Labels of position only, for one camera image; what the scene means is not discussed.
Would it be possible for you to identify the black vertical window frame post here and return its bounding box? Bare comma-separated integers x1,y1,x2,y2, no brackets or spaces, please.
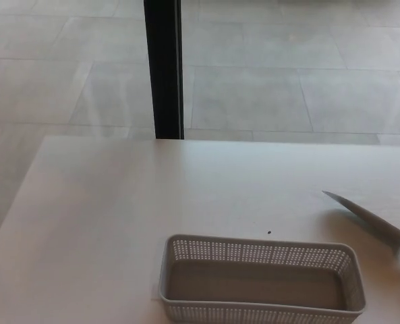
143,0,185,140

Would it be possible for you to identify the grey perforated plastic basket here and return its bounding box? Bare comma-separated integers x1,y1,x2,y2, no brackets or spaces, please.
158,234,367,324

